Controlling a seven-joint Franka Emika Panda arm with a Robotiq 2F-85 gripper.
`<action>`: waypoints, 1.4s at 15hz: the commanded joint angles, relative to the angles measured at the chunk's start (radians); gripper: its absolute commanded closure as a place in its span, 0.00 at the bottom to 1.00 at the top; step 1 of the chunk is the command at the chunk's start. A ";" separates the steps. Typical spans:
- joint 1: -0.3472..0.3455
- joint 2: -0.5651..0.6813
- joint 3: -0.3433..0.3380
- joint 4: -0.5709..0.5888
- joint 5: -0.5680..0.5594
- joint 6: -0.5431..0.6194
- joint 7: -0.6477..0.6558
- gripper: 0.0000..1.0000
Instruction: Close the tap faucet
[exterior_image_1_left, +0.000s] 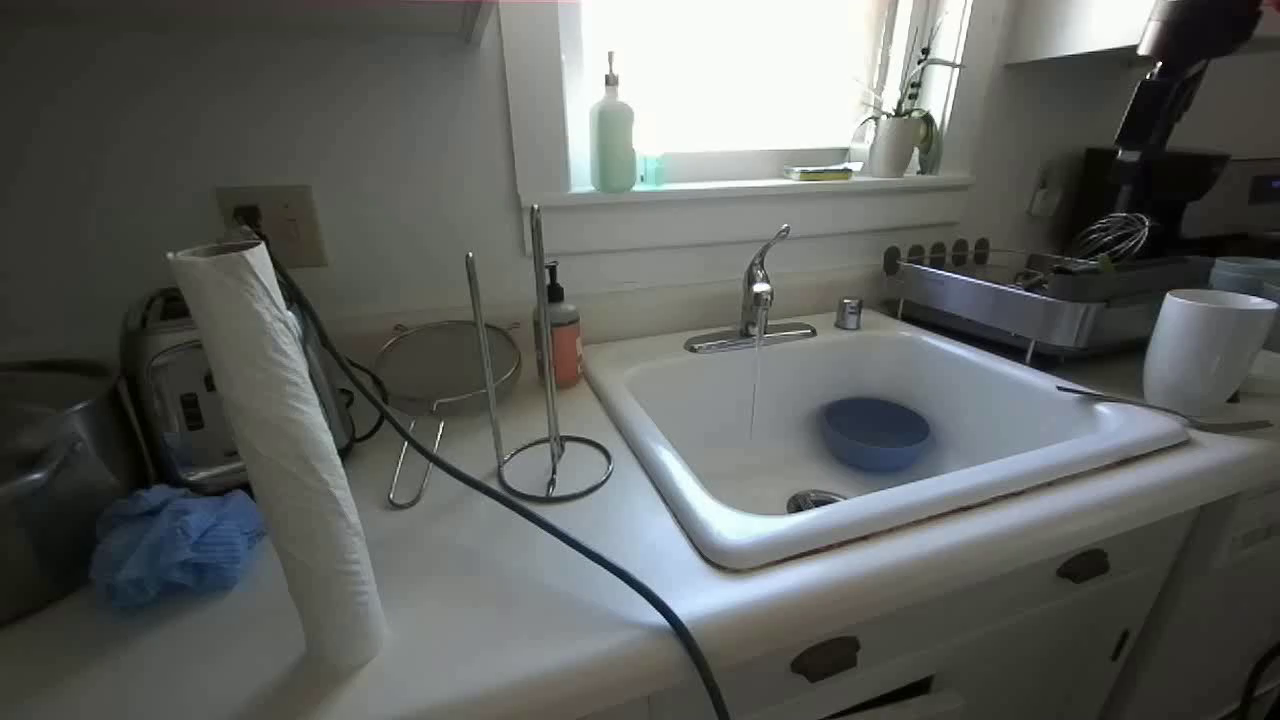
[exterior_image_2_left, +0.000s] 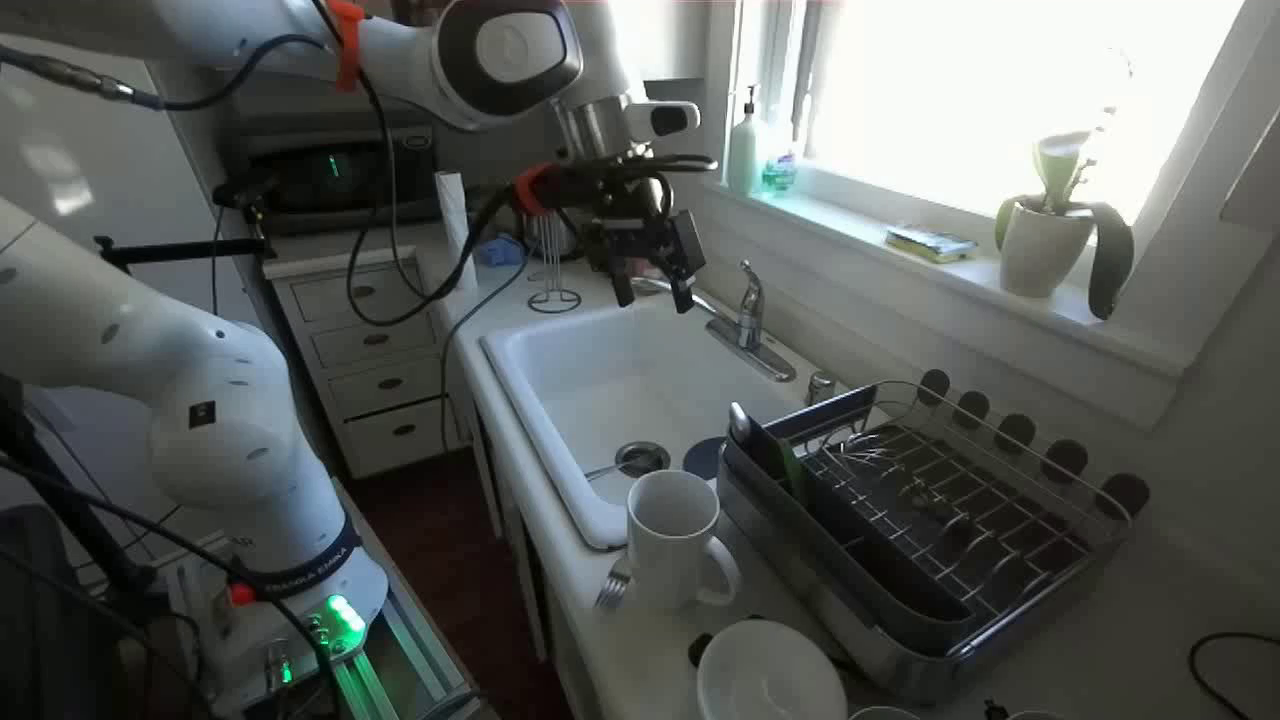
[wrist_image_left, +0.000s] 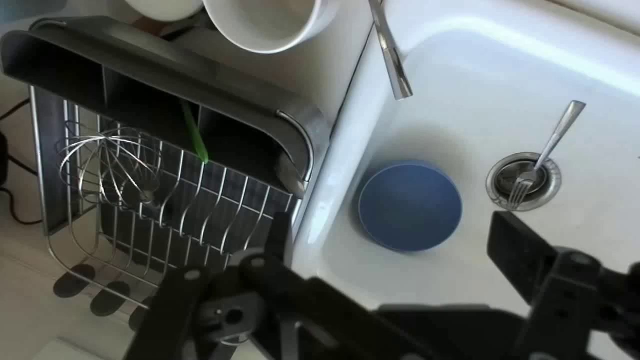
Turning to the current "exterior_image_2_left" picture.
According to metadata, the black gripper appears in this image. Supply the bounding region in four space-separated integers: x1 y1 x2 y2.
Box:
554 143 710 319

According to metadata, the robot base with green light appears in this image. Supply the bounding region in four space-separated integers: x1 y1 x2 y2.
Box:
173 532 474 720

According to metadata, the chrome tap faucet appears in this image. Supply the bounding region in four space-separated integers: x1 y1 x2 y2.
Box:
700 255 798 389

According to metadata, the white ceramic sink basin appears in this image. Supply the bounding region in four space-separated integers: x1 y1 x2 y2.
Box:
450 291 833 557

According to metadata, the small blue dish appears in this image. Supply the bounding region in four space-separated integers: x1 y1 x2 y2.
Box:
467 233 533 273

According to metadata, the white soap bottle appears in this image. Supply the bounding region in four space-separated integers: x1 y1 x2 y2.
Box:
725 85 763 200

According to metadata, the teal small bottle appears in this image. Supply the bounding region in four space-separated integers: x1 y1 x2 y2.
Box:
758 138 802 200

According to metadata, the chrome sink drain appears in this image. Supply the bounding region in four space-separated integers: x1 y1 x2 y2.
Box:
612 434 676 481

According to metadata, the blue round plate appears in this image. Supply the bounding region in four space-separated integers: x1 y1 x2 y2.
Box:
680 432 730 482

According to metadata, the white paper towel roll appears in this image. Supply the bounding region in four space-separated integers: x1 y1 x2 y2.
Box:
426 166 481 291

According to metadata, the dark utensil caddy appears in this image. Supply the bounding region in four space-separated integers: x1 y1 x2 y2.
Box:
725 378 887 505

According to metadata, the white ceramic mug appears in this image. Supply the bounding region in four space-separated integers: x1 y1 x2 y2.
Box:
619 462 745 621

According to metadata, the yellow green sponge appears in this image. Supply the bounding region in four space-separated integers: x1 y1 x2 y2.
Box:
880 224 980 266

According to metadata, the white drawer cabinet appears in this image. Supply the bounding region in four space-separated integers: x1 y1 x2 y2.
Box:
260 221 474 482

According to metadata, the black toaster oven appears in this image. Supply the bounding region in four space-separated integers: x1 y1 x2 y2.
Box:
214 107 449 249

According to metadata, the bright kitchen window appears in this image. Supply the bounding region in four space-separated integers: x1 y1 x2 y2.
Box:
705 0 1254 274

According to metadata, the white plant pot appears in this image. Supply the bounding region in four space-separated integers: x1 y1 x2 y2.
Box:
996 195 1099 299

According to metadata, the black dish drying rack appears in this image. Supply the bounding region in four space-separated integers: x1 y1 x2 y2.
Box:
716 377 1138 709

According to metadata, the white round bowl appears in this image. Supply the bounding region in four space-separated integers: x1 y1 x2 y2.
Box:
690 614 850 720

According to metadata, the green potted plant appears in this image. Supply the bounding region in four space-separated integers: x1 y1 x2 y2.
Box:
986 122 1138 325

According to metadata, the black mounting rod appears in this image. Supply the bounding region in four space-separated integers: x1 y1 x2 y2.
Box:
91 226 279 273

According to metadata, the black stand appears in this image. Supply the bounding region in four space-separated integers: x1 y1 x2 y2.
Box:
0 377 184 720

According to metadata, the orange cable clip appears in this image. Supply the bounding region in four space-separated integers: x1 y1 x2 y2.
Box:
323 0 372 97

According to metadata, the chrome wire dish rack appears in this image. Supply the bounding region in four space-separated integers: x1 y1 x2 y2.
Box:
795 364 1157 633

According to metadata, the black cable on counter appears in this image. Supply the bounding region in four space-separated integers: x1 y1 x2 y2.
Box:
1185 628 1280 720

